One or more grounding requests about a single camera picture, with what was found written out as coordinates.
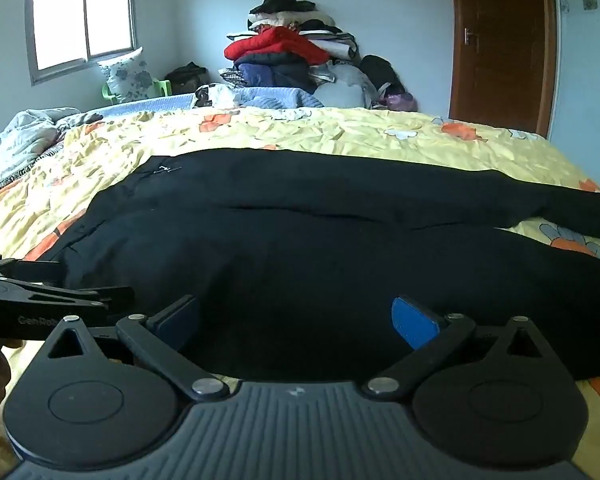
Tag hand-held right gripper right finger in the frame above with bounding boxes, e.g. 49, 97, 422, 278
362, 296, 551, 402

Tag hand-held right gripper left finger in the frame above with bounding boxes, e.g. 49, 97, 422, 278
45, 295, 229, 402

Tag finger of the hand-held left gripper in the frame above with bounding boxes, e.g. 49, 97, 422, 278
0, 255, 77, 286
10, 280, 134, 312

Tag black pants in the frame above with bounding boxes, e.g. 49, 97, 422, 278
45, 147, 600, 383

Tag striped cloth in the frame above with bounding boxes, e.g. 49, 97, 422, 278
0, 142, 65, 206

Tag grey crumpled quilt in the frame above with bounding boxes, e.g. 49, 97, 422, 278
0, 106, 106, 196

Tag yellow floral bedsheet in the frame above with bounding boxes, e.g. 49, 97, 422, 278
0, 105, 600, 463

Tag floral pillow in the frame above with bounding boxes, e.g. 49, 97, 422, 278
97, 46, 157, 105

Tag purple bag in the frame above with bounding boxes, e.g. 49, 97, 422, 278
380, 91, 419, 113

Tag green plastic chair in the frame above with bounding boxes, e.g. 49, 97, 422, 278
101, 78, 174, 106

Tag white patterned cloth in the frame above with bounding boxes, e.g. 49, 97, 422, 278
195, 83, 242, 109

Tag dark bag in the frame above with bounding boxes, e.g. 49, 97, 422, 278
165, 62, 211, 96

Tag light blue blanket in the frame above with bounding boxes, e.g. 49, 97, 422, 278
82, 86, 326, 122

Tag sliding glass window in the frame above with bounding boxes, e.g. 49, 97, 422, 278
25, 0, 140, 86

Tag pile of clothes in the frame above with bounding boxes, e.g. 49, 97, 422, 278
220, 0, 411, 110

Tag brown wooden door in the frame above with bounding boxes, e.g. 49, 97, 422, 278
449, 0, 558, 139

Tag red jacket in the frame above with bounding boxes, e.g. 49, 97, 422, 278
223, 26, 331, 66

